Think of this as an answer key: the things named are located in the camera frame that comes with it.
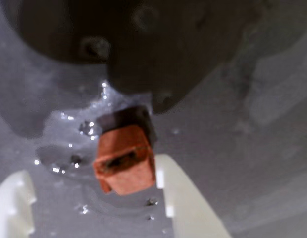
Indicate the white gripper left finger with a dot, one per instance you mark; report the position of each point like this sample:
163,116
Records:
13,208

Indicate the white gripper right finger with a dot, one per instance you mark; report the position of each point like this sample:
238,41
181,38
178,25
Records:
188,205

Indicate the small red cube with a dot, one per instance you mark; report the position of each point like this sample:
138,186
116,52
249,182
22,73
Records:
125,158

